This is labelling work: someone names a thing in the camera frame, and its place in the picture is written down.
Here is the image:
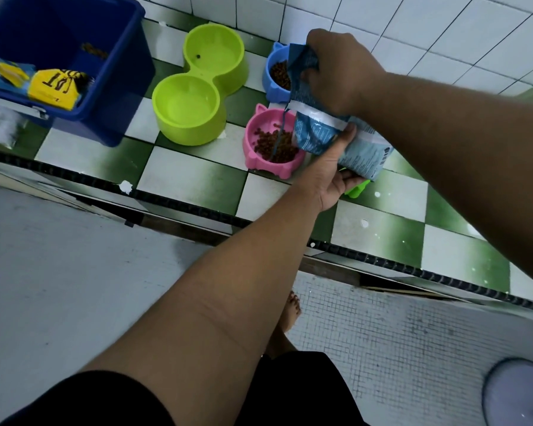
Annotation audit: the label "person's right hand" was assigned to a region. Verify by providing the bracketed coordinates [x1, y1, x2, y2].
[302, 28, 388, 118]

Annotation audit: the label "person's left hand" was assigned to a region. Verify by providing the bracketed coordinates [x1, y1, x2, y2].
[293, 122, 366, 214]

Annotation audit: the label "blue cat food bag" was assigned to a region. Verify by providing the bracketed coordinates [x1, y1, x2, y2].
[281, 43, 395, 182]

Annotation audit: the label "person's right forearm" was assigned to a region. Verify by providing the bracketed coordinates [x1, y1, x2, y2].
[360, 72, 533, 303]

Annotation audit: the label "person's left forearm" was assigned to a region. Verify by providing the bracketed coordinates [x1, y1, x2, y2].
[82, 166, 325, 426]

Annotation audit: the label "brown kibble in blue bowl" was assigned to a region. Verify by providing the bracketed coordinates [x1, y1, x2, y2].
[269, 60, 292, 91]

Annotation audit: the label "blue cat-shaped bowl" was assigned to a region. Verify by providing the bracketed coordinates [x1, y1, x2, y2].
[263, 42, 295, 104]

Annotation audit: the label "small green plastic bowl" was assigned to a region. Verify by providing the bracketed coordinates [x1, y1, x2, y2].
[342, 179, 372, 199]

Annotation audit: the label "brown kibble in pink bowl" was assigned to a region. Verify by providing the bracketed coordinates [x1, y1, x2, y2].
[253, 128, 300, 164]

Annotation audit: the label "pink cat-shaped bowl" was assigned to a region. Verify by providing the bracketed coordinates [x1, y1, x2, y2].
[244, 103, 306, 181]

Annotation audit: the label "lime green double bowl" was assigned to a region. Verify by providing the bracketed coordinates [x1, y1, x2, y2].
[152, 23, 249, 147]

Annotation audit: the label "person's bare foot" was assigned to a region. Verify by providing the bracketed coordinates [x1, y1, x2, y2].
[266, 290, 303, 359]

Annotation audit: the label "black sliding door track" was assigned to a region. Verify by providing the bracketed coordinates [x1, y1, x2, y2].
[0, 147, 533, 314]

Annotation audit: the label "blue plastic bin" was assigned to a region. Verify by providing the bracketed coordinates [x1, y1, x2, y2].
[0, 0, 157, 148]

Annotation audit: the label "loose brown kibble in bin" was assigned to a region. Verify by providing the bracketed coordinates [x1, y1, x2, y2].
[81, 42, 110, 61]

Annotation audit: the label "yellow striped packet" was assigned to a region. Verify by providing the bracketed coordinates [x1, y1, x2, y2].
[28, 68, 92, 112]

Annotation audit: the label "black shorts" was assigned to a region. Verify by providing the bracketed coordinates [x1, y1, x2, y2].
[0, 350, 370, 426]

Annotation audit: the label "light blue packet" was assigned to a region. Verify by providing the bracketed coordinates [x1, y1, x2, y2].
[0, 55, 37, 97]

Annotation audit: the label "pale lavender slipper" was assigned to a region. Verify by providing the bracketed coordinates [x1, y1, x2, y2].
[482, 358, 533, 426]

